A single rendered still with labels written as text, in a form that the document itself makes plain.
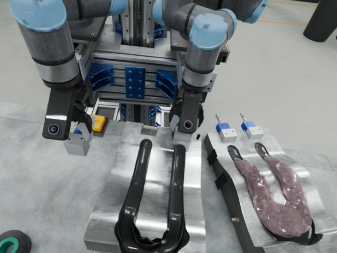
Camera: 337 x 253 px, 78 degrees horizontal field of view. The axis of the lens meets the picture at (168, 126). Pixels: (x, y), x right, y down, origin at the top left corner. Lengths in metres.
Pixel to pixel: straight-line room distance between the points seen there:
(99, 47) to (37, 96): 1.40
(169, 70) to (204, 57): 0.46
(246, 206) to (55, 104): 0.54
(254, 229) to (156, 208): 0.27
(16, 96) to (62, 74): 1.92
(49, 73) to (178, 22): 0.34
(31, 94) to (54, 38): 1.93
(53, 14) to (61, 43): 0.05
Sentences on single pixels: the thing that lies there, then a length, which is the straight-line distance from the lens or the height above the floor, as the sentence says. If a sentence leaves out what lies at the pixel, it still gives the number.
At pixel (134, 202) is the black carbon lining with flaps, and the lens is 0.56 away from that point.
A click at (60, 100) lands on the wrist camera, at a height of 1.11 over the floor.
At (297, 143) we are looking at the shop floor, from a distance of 2.30.
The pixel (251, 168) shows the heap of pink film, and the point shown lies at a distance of 0.69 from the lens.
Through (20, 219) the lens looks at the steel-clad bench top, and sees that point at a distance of 0.73.
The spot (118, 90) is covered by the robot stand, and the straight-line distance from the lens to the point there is 1.03.
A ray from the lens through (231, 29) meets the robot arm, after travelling 0.58.
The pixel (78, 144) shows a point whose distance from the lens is 0.60.
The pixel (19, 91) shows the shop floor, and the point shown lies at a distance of 2.40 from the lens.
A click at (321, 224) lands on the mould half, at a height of 0.87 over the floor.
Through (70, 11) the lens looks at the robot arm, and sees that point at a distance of 0.51.
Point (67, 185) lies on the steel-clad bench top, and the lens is 0.72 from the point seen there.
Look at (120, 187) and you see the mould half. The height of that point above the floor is 0.90.
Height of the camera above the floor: 1.43
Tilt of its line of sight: 49 degrees down
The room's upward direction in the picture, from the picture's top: 11 degrees clockwise
